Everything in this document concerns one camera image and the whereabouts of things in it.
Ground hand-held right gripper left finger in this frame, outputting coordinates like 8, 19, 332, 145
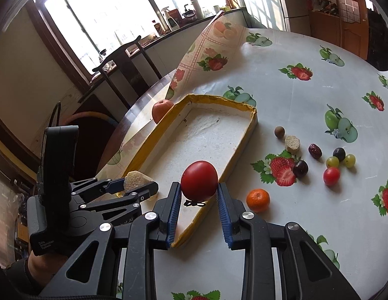
41, 181, 182, 300

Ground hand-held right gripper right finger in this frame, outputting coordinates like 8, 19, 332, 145
216, 182, 361, 300

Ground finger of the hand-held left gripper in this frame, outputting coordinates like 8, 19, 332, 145
70, 177, 127, 198
78, 181, 159, 211

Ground bread chunk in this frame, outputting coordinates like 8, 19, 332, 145
123, 171, 154, 192

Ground orange mandarin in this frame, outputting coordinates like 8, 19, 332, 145
246, 188, 271, 213

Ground large red tomato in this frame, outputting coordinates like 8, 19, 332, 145
181, 160, 219, 207

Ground yellow-edged white foam tray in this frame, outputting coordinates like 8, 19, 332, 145
120, 94, 258, 248

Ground round bread slice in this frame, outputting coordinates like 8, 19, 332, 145
285, 135, 301, 154

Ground red cherry tomato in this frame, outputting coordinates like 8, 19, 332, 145
323, 167, 341, 186

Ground orange-yellow hoop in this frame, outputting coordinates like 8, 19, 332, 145
61, 110, 119, 129

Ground red apple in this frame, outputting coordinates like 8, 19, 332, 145
152, 99, 175, 125

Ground dark wooden chair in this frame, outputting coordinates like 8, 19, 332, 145
92, 36, 163, 101

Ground fruit-print tablecloth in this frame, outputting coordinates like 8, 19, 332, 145
95, 11, 388, 300

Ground wooden-framed window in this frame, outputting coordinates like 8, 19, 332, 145
27, 0, 288, 85

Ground white spray bottle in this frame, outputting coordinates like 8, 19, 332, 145
161, 6, 179, 32

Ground red-brown box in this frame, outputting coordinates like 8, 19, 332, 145
168, 8, 184, 27

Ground dark kettle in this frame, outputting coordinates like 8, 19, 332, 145
182, 4, 199, 22

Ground white thermos jug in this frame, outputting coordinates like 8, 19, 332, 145
189, 0, 205, 19

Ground wooden glass-pane door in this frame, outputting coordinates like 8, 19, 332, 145
308, 0, 373, 60

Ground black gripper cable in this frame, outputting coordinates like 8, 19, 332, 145
49, 101, 62, 129

